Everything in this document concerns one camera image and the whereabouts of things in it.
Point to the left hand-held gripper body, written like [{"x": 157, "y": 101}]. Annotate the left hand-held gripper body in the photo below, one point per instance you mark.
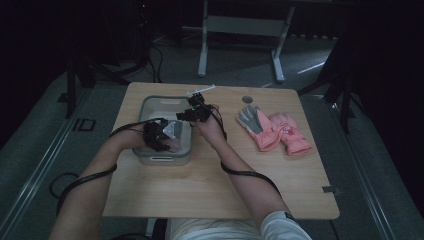
[{"x": 160, "y": 131}]

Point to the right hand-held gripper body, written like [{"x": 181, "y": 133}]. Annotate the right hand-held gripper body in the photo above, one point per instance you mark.
[{"x": 201, "y": 111}]

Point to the clear plastic container grey rim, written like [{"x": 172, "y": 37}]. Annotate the clear plastic container grey rim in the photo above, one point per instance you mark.
[{"x": 150, "y": 106}]

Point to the pink ski glove grey palm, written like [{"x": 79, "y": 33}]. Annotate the pink ski glove grey palm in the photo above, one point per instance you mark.
[{"x": 261, "y": 131}]

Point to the person's right hand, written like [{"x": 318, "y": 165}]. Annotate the person's right hand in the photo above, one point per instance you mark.
[{"x": 210, "y": 126}]

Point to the person's left hand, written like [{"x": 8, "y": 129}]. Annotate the person's left hand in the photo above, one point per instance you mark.
[{"x": 136, "y": 138}]

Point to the black equipment stand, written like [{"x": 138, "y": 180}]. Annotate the black equipment stand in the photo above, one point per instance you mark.
[{"x": 75, "y": 73}]

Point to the person's white shirt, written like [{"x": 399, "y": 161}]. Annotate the person's white shirt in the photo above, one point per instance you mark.
[{"x": 233, "y": 230}]

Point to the black tripod stand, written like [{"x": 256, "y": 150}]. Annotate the black tripod stand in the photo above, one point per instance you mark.
[{"x": 343, "y": 93}]

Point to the grey tape piece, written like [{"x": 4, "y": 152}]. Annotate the grey tape piece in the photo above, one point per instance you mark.
[{"x": 330, "y": 190}]

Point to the white desk frame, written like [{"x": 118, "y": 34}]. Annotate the white desk frame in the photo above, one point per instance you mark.
[{"x": 245, "y": 26}]

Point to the metal floor rail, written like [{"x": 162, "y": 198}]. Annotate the metal floor rail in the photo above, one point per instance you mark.
[
  {"x": 33, "y": 173},
  {"x": 366, "y": 186}
]

